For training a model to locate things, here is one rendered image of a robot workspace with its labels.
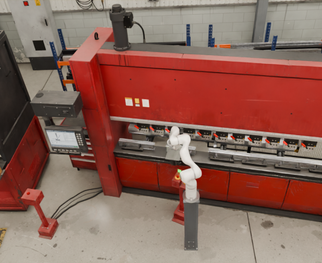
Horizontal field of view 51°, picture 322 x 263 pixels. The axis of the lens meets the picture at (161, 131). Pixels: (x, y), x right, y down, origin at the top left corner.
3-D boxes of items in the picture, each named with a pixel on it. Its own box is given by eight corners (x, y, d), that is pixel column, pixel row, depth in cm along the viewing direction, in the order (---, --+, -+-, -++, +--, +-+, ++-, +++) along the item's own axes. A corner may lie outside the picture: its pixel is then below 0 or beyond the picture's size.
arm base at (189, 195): (199, 203, 368) (200, 192, 356) (182, 203, 370) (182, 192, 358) (199, 189, 383) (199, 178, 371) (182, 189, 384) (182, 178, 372)
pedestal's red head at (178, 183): (172, 186, 432) (171, 176, 420) (177, 177, 443) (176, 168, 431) (186, 191, 424) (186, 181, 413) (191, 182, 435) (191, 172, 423)
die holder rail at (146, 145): (119, 145, 464) (118, 141, 457) (120, 143, 468) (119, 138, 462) (154, 150, 453) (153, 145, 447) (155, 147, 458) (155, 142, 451)
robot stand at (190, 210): (198, 250, 434) (199, 202, 369) (184, 250, 435) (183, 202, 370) (197, 238, 448) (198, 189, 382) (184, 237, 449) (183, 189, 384)
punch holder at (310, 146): (300, 151, 395) (303, 140, 384) (299, 145, 401) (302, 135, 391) (313, 152, 392) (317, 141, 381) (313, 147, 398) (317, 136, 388)
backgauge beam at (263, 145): (128, 133, 481) (127, 128, 474) (131, 127, 491) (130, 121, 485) (298, 153, 434) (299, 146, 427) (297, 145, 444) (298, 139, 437)
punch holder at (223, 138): (214, 141, 416) (215, 131, 405) (215, 136, 422) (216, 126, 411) (227, 142, 413) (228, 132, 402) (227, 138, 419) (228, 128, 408)
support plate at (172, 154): (165, 159, 423) (165, 158, 422) (169, 145, 442) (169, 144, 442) (179, 160, 419) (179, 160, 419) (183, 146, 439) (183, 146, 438)
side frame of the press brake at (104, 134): (103, 195, 511) (67, 60, 361) (121, 156, 573) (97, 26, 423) (119, 198, 506) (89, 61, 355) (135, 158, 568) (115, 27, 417)
